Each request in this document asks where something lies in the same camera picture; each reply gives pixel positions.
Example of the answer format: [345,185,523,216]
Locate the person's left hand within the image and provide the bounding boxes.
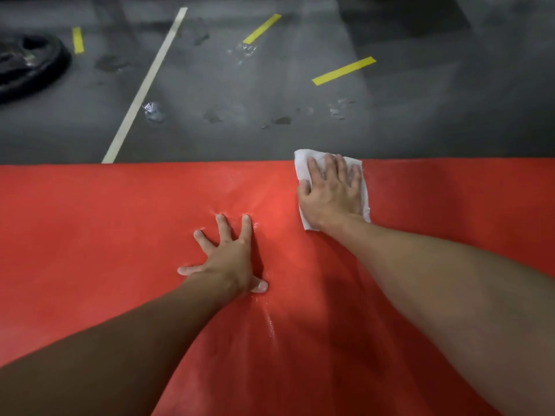
[176,214,269,294]

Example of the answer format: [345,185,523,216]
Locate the person's right hand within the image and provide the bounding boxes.
[297,153,366,233]

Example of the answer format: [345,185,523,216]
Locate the white wet wipe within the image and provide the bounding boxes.
[294,148,372,232]

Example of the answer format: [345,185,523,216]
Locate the red mat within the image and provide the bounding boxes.
[0,158,555,416]

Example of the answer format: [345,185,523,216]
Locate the person's left forearm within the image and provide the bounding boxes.
[0,274,248,416]

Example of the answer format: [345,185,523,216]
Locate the person's right forearm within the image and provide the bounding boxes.
[323,216,555,416]

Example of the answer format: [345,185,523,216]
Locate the black weight plate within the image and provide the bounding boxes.
[0,32,73,103]

